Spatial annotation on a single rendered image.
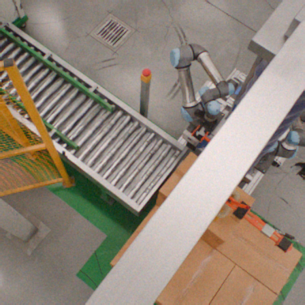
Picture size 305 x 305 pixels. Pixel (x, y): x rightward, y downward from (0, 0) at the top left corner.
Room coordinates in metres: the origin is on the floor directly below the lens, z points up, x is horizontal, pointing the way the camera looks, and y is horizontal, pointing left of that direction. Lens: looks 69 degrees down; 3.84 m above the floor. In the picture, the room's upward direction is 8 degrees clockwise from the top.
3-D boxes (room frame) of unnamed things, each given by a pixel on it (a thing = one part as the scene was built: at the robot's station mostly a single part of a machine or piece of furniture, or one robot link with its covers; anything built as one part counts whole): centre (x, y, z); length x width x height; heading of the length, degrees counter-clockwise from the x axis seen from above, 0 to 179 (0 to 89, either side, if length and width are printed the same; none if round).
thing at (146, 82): (1.73, 0.13, 0.50); 0.07 x 0.07 x 1.00; 60
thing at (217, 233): (0.82, -0.45, 0.74); 0.60 x 0.40 x 0.40; 59
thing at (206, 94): (1.28, -0.30, 1.59); 0.11 x 0.11 x 0.08; 29
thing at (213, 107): (1.19, -0.34, 1.59); 0.09 x 0.08 x 0.11; 29
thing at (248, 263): (0.41, -0.56, 0.34); 1.20 x 1.00 x 0.40; 60
